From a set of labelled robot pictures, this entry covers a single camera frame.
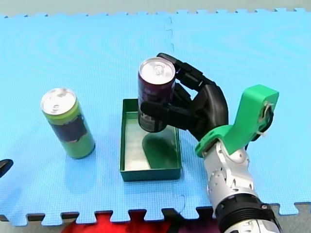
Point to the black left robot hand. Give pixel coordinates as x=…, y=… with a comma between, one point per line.
x=5, y=166

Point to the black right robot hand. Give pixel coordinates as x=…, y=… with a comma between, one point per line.
x=209, y=106

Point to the dark purple drink can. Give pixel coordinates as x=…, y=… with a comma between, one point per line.
x=155, y=87

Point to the green drink can dark band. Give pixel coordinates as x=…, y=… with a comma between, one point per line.
x=70, y=131

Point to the shallow green tray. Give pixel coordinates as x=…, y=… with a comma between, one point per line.
x=150, y=173

